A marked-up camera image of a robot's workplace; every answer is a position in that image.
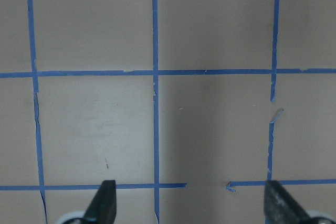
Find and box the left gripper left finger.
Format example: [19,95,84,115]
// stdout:
[82,180,116,224]

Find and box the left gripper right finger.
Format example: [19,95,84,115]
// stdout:
[264,180,310,224]

